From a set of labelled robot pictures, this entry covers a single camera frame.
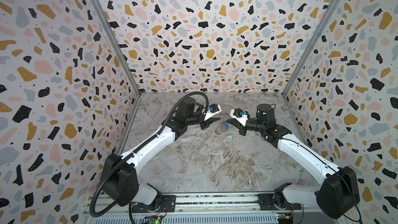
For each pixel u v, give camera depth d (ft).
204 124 2.21
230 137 3.20
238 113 2.06
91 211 1.13
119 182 1.32
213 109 2.04
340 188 1.32
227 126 2.56
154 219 2.30
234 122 2.18
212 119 2.22
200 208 2.40
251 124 2.24
